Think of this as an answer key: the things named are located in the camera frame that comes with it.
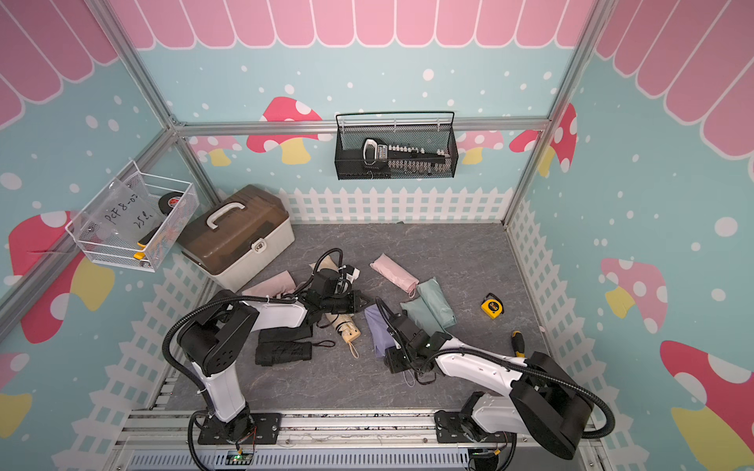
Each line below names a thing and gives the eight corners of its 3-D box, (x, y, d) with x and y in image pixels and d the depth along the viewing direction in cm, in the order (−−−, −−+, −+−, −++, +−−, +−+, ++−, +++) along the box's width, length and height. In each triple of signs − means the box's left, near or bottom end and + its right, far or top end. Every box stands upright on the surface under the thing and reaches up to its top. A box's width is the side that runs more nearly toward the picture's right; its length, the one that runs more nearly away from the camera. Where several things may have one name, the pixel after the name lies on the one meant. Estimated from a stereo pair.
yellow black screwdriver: (515, 357, 88) (518, 354, 86) (508, 333, 93) (511, 330, 91) (525, 357, 88) (528, 354, 86) (517, 333, 93) (520, 330, 91)
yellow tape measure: (493, 321, 96) (495, 317, 94) (476, 304, 99) (478, 300, 97) (506, 311, 98) (508, 307, 96) (489, 295, 102) (491, 291, 100)
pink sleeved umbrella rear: (372, 267, 108) (371, 263, 106) (384, 257, 111) (384, 252, 109) (411, 298, 100) (411, 293, 98) (423, 286, 103) (424, 281, 101)
